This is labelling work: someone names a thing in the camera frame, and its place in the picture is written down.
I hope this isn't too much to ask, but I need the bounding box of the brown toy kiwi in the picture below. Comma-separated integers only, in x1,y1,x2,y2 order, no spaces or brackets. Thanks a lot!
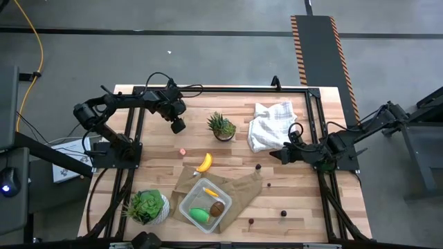
209,201,226,218

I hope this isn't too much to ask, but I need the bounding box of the white checked dish towel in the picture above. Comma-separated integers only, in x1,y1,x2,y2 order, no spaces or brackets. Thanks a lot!
246,100,298,154

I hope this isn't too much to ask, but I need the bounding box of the yellow toy banana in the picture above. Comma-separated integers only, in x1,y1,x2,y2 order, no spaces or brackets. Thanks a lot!
192,152,214,176

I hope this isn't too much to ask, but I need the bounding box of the black computer mouse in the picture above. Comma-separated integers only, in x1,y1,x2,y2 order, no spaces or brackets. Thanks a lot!
0,167,21,199

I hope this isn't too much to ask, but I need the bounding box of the black cable clamp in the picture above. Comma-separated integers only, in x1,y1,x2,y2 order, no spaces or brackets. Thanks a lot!
19,71,42,82

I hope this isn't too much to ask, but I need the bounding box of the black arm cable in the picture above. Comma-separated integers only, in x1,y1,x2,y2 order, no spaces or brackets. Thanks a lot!
287,121,305,146
147,71,204,100

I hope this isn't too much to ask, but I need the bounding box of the clear plastic tupperware container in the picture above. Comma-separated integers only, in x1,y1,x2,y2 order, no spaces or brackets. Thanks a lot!
178,177,233,234

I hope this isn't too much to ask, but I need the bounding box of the yellow cable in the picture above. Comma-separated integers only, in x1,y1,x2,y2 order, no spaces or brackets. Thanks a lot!
12,0,44,132

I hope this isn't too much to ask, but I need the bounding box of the green toy cucumber half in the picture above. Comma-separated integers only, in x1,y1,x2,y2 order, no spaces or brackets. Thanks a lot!
188,207,211,224

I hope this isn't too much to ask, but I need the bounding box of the white booklet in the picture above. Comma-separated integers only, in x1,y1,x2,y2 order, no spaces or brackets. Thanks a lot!
51,136,94,184

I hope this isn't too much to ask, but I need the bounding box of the beige cloth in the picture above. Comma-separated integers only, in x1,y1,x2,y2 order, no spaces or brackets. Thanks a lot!
168,165,264,234

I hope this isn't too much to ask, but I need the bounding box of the dark grey metal stand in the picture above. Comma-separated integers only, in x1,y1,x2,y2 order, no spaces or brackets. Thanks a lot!
382,86,443,201

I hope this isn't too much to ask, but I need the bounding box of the black striped-edge floor cable cover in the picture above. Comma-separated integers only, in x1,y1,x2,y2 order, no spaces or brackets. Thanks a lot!
289,14,361,125

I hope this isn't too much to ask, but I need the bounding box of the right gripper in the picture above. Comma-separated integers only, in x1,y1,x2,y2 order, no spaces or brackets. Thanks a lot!
269,145,312,166

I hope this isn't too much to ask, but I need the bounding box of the black aluminium table frame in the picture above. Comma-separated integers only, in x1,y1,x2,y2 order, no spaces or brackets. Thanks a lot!
78,84,374,243

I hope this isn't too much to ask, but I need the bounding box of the black rounded object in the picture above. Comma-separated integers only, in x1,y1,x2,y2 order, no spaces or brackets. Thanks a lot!
130,230,163,249

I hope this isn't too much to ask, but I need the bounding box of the green succulent in white pot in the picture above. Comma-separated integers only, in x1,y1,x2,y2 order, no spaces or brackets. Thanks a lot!
123,188,171,226

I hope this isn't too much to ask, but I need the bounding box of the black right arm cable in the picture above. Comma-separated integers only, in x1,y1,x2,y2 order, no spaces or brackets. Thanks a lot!
287,121,305,146

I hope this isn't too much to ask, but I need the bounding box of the black floor tape strip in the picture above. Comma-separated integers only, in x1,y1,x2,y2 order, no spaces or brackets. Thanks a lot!
0,26,443,39

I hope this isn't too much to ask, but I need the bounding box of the black metal bar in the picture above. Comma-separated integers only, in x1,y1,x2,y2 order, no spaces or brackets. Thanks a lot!
13,131,94,179

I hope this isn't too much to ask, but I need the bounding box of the dark grey desk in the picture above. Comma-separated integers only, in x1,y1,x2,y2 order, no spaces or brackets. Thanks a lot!
0,64,32,243

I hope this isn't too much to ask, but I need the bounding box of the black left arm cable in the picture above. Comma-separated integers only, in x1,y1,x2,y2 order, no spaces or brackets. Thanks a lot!
147,71,204,100

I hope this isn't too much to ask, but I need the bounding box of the spiky succulent in dark pot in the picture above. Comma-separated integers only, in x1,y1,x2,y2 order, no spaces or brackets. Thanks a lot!
206,111,237,142

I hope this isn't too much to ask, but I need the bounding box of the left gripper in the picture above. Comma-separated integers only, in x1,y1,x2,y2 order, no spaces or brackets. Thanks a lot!
159,98,188,135

